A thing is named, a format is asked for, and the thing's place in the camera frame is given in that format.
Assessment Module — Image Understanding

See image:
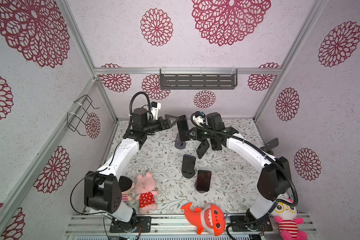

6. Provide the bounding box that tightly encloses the grey round phone stand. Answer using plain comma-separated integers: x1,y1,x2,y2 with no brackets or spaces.
174,134,187,150

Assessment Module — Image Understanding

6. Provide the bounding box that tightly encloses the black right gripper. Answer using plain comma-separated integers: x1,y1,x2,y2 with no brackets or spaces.
185,127,216,141

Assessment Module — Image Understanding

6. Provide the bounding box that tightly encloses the black wire wall rack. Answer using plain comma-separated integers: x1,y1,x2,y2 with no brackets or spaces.
66,95,101,139

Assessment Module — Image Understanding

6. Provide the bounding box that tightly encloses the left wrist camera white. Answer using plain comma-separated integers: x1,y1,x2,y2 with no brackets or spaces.
150,102,162,120

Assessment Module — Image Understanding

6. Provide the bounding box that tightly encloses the dark round phone stand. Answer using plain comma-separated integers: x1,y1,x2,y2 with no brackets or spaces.
195,180,211,194

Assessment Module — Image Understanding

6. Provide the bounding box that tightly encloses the red shark plush toy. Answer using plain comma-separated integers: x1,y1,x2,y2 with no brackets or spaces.
181,203,227,237

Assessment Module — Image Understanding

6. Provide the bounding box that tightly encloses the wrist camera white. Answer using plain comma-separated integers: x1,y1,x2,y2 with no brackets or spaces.
193,111,205,126
150,102,162,120

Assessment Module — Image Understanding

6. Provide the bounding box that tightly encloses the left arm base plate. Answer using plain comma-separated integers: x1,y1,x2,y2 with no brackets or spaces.
110,216,152,234

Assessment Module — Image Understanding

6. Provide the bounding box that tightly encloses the pink pig plush toy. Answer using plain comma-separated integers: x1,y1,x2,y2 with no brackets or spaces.
135,172,159,215

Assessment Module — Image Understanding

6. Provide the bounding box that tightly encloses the black slab phone stand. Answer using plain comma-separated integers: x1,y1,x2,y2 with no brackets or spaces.
182,169,196,179

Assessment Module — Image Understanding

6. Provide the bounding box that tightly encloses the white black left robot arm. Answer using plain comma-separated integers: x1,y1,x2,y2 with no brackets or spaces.
84,108,179,223

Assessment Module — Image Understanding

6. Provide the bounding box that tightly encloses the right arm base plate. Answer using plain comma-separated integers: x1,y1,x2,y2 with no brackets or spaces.
229,215,273,232

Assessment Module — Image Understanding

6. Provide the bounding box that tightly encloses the black-haired boy plush doll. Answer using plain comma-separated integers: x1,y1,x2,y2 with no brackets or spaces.
119,176,135,204

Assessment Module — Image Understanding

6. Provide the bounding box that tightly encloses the white pink glasses plush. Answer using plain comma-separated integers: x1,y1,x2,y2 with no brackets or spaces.
271,203,308,240

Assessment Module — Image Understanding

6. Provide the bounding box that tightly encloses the right black corrugated cable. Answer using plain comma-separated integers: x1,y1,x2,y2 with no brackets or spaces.
190,111,299,240

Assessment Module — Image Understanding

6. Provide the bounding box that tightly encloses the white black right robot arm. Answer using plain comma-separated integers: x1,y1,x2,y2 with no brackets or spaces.
179,112,298,220

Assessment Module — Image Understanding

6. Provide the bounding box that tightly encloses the black corrugated cable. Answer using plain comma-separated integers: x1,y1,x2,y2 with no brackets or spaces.
128,91,152,121
190,111,299,240

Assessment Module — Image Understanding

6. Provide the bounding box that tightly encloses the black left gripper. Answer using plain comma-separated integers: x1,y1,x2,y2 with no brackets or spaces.
143,114,179,135

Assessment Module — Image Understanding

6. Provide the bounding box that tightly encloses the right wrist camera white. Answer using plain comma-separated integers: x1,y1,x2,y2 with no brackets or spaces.
193,111,205,126

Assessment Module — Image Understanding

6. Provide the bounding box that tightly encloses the left black corrugated cable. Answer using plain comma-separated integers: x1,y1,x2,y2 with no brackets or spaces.
128,91,152,121

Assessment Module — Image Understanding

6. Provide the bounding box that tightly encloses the grey wall shelf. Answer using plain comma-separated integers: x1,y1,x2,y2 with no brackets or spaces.
159,69,238,90

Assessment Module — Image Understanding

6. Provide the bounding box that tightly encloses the black folding phone stand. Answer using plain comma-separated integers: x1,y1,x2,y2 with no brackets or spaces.
196,139,210,159

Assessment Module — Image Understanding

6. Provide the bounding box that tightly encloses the blue-edged black phone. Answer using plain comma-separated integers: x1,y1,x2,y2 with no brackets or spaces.
177,115,190,142

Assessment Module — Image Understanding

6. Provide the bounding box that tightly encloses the black phone reddish screen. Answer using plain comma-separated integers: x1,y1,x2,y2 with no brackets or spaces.
196,170,212,193

